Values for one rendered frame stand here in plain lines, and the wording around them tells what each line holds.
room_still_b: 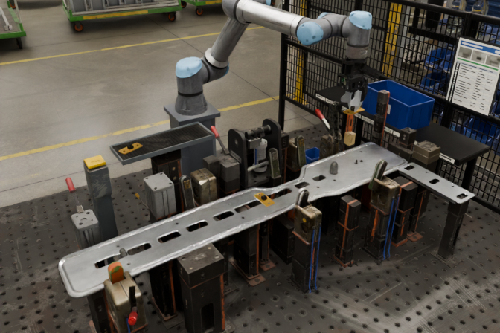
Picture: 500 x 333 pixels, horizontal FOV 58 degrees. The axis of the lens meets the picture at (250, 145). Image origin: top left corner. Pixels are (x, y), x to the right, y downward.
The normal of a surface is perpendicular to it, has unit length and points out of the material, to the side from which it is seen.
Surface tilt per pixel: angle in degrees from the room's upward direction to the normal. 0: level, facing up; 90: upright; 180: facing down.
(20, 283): 0
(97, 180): 90
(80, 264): 0
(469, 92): 90
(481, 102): 90
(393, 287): 0
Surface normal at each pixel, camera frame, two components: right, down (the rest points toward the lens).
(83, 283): 0.00, -0.88
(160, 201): 0.55, 0.40
